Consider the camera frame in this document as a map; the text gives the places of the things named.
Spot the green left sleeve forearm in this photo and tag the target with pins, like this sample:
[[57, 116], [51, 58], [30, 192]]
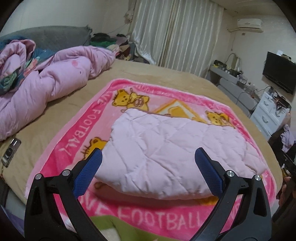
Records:
[[115, 229]]

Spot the pink cartoon bear blanket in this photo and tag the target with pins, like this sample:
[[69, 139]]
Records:
[[90, 128]]

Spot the pink quilted jacket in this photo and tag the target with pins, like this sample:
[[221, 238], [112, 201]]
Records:
[[151, 155]]

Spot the pile of assorted clothes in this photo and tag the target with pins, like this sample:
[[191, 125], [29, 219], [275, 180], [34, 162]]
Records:
[[118, 44]]

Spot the person's right hand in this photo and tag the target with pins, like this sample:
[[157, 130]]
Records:
[[283, 190]]

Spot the clutter on desk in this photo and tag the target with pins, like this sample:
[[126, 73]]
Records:
[[232, 74]]

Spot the grey headboard cushion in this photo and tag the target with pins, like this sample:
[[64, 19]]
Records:
[[53, 37]]

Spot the white drawer cabinet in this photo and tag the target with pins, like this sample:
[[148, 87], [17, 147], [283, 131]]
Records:
[[269, 116]]

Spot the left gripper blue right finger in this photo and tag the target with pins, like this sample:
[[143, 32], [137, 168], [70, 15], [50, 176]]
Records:
[[242, 211]]

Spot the white wall air conditioner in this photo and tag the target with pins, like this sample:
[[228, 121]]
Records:
[[250, 25]]

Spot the small remote device on bed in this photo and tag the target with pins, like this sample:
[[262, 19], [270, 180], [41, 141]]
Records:
[[10, 151]]

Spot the tan bed cover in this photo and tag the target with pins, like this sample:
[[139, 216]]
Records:
[[37, 135]]

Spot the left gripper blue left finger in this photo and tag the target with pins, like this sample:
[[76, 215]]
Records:
[[53, 211]]

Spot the black wall television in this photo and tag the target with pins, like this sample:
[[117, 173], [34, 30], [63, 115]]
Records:
[[280, 71]]

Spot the grey desk shelf unit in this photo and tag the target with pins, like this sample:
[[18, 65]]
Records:
[[228, 85]]

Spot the white striped curtain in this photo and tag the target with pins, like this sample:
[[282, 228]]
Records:
[[179, 35]]

